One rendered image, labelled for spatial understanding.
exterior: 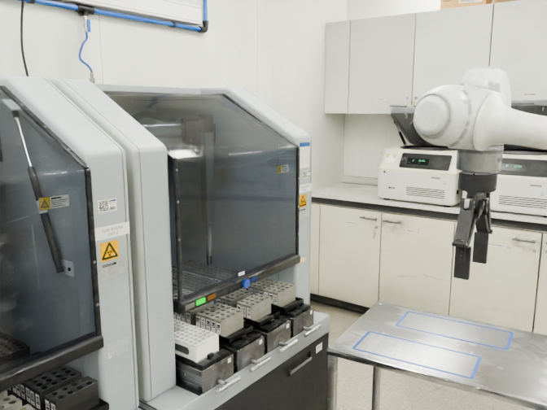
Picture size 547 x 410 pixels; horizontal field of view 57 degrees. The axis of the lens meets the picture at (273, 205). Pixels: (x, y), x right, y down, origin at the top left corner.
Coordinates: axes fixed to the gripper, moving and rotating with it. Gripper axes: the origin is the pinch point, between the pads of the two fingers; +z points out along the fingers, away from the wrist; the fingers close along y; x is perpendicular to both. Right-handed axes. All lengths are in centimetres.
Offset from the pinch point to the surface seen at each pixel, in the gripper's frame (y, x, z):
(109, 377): -40, 75, 33
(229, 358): -5, 66, 40
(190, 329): -8, 80, 34
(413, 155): 225, 101, -2
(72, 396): -52, 74, 33
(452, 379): 18.5, 7.4, 38.0
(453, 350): 36, 12, 38
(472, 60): 248, 73, -65
